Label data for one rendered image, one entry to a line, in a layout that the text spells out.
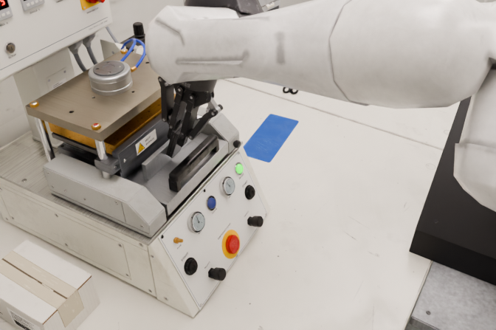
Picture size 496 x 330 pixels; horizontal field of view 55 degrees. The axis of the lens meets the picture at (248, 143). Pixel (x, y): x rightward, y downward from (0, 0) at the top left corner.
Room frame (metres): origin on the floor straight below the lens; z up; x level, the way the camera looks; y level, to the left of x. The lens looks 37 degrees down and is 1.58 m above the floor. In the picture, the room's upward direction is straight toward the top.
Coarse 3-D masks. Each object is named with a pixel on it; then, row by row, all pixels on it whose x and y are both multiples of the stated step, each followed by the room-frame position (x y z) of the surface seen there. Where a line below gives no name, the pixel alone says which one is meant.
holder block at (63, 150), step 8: (64, 144) 0.78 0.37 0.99; (160, 144) 0.80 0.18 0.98; (64, 152) 0.76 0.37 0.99; (72, 152) 0.75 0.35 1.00; (88, 152) 0.75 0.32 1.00; (152, 152) 0.77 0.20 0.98; (80, 160) 0.74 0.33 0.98; (88, 160) 0.73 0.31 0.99; (144, 160) 0.75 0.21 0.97; (128, 168) 0.71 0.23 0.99; (136, 168) 0.73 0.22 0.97; (120, 176) 0.69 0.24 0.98
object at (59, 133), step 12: (156, 108) 0.82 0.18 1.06; (132, 120) 0.77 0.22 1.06; (144, 120) 0.77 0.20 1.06; (60, 132) 0.75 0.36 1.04; (72, 132) 0.74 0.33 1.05; (120, 132) 0.73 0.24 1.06; (132, 132) 0.73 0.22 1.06; (72, 144) 0.74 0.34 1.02; (84, 144) 0.73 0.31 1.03; (108, 144) 0.69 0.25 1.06; (120, 144) 0.70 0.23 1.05
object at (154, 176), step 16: (192, 144) 0.81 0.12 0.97; (224, 144) 0.81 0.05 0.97; (160, 160) 0.73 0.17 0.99; (176, 160) 0.76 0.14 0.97; (208, 160) 0.76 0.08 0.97; (128, 176) 0.71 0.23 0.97; (144, 176) 0.70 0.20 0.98; (160, 176) 0.71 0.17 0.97; (192, 176) 0.71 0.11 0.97; (160, 192) 0.66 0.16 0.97; (176, 192) 0.66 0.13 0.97
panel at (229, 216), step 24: (216, 192) 0.74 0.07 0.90; (240, 192) 0.79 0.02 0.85; (216, 216) 0.71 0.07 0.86; (240, 216) 0.75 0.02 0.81; (264, 216) 0.80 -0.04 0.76; (168, 240) 0.60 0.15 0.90; (192, 240) 0.64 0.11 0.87; (216, 240) 0.67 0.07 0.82; (240, 240) 0.72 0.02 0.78; (216, 264) 0.64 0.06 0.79; (192, 288) 0.57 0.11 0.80
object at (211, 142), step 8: (208, 136) 0.79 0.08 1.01; (216, 136) 0.79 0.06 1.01; (200, 144) 0.76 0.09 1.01; (208, 144) 0.76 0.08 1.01; (216, 144) 0.78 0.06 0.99; (192, 152) 0.73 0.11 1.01; (200, 152) 0.73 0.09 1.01; (208, 152) 0.75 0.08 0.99; (216, 152) 0.78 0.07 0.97; (184, 160) 0.71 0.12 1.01; (192, 160) 0.71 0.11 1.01; (200, 160) 0.73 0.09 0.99; (176, 168) 0.68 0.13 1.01; (184, 168) 0.68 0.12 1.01; (192, 168) 0.70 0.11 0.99; (176, 176) 0.66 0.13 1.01; (184, 176) 0.68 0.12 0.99; (176, 184) 0.66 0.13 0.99
